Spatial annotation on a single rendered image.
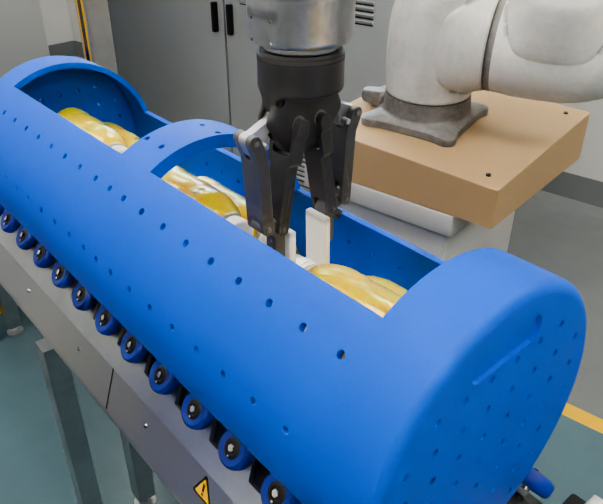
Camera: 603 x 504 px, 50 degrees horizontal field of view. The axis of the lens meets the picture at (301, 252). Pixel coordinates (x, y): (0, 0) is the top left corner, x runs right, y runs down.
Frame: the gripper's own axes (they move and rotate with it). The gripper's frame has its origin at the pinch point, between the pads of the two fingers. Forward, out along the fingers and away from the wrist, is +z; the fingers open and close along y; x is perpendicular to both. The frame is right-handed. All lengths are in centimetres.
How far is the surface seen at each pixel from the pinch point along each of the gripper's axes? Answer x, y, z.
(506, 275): 21.5, -1.6, -7.1
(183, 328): -1.0, 13.4, 3.4
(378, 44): -114, -133, 20
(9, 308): -170, -8, 104
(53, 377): -72, 8, 61
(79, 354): -35.9, 12.5, 29.1
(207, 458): -3.0, 11.3, 24.0
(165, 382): -12.5, 10.5, 19.6
